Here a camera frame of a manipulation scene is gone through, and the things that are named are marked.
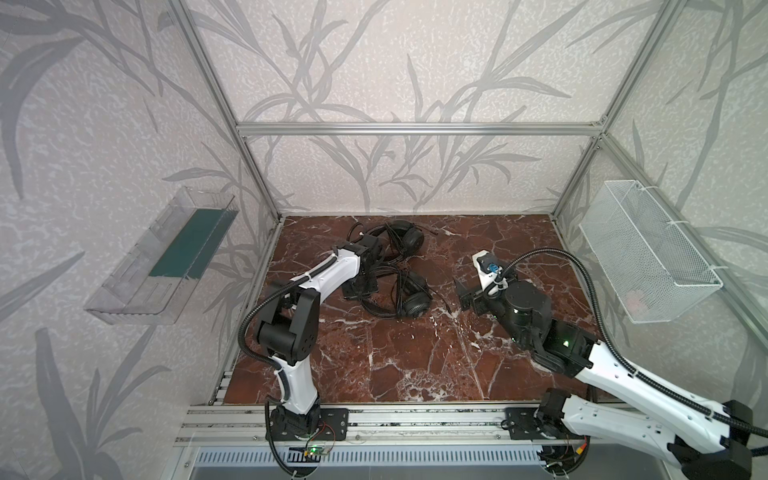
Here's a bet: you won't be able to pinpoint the black headphones with cable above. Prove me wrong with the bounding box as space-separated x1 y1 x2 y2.
346 219 438 262
360 264 453 319

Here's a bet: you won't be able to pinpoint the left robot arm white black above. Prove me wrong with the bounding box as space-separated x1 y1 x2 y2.
237 235 382 441

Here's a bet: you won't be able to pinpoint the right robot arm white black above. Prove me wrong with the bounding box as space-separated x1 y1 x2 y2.
455 250 767 479

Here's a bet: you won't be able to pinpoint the green mat in bin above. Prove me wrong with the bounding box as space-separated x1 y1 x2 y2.
149 209 238 280

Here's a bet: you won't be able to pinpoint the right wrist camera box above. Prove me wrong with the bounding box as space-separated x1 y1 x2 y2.
471 250 504 296

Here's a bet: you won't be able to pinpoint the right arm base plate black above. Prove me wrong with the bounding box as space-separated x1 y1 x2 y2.
502 407 584 441

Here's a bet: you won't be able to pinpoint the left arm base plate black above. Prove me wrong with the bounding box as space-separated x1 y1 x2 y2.
266 406 350 442

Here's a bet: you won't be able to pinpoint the aluminium frame crossbar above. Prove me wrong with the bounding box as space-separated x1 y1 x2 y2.
236 122 603 137

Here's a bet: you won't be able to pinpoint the white wire mesh basket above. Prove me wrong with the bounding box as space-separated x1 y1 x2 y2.
580 180 723 324

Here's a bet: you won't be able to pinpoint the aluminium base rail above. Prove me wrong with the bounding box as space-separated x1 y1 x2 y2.
173 403 679 448

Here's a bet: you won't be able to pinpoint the clear plastic wall bin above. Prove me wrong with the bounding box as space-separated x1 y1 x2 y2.
84 187 239 326

